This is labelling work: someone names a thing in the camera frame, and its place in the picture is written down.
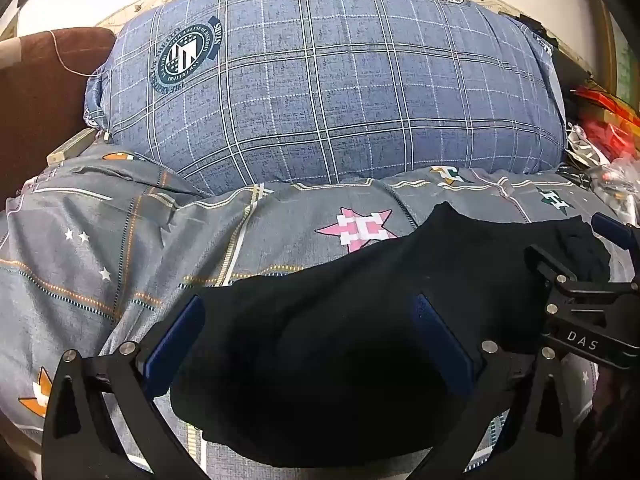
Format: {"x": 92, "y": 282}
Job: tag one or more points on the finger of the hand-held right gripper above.
{"x": 615, "y": 230}
{"x": 552, "y": 270}

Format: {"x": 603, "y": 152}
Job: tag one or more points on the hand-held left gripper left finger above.
{"x": 175, "y": 347}

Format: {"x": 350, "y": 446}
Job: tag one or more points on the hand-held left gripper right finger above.
{"x": 442, "y": 347}

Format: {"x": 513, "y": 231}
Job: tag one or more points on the black pants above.
{"x": 325, "y": 350}

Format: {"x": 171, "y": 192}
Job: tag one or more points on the clear plastic bag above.
{"x": 617, "y": 180}

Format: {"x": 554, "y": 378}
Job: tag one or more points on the grey printed bed sheet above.
{"x": 125, "y": 260}

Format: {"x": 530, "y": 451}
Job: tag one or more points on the red packets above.
{"x": 612, "y": 127}

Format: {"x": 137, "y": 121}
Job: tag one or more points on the wooden framed green board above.
{"x": 622, "y": 60}

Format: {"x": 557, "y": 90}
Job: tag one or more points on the brown headboard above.
{"x": 35, "y": 100}

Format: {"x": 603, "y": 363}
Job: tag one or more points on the blue plaid pillow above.
{"x": 325, "y": 85}

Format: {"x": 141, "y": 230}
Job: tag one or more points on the wooden bed frame slat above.
{"x": 70, "y": 147}

